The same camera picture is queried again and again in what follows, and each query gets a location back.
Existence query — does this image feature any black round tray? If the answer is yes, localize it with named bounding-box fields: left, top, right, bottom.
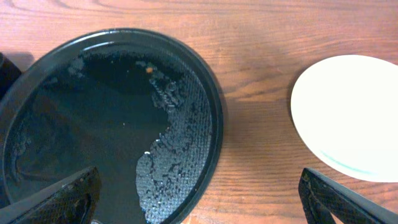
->
left=1, top=29, right=224, bottom=223

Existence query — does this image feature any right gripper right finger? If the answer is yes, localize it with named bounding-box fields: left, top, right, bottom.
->
left=298, top=168, right=397, bottom=224

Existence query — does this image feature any stained light blue plate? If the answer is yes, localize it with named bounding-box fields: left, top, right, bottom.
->
left=290, top=55, right=397, bottom=182

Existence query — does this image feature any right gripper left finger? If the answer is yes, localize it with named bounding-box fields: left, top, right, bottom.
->
left=1, top=166, right=101, bottom=224

